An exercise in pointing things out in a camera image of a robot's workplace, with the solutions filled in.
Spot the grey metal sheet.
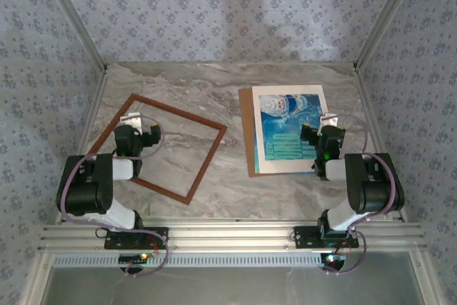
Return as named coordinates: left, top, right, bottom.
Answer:
left=42, top=251, right=426, bottom=305

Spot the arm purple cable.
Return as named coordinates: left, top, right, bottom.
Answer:
left=59, top=114, right=169, bottom=279
left=326, top=114, right=406, bottom=277

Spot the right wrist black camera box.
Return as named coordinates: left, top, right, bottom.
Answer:
left=299, top=123, right=319, bottom=145

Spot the aluminium mounting rail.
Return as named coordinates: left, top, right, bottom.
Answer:
left=37, top=214, right=428, bottom=253

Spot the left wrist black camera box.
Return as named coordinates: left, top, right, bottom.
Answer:
left=148, top=124, right=162, bottom=147

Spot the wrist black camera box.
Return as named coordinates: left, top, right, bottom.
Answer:
left=299, top=123, right=319, bottom=145
left=148, top=124, right=162, bottom=147

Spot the aluminium corner post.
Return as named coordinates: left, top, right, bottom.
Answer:
left=35, top=0, right=109, bottom=72
left=353, top=0, right=428, bottom=70

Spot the blue poster photo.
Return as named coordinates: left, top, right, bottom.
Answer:
left=258, top=94, right=328, bottom=174

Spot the grey slotted cable duct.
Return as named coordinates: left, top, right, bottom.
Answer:
left=52, top=251, right=324, bottom=269

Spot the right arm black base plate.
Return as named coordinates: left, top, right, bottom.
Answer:
left=293, top=225, right=360, bottom=250

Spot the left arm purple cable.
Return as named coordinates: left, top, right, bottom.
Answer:
left=59, top=114, right=169, bottom=279

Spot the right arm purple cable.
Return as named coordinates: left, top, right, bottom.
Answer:
left=326, top=114, right=406, bottom=277

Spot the aluminium table side rail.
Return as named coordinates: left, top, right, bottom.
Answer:
left=53, top=67, right=110, bottom=226
left=353, top=65, right=410, bottom=224

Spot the brown fibreboard backing board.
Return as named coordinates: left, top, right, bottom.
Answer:
left=238, top=86, right=318, bottom=179

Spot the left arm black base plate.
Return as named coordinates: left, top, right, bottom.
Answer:
left=104, top=226, right=169, bottom=251

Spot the brown wooden picture frame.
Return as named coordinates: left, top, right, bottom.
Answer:
left=86, top=93, right=229, bottom=206

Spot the white mat board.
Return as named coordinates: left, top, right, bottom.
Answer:
left=251, top=84, right=346, bottom=175

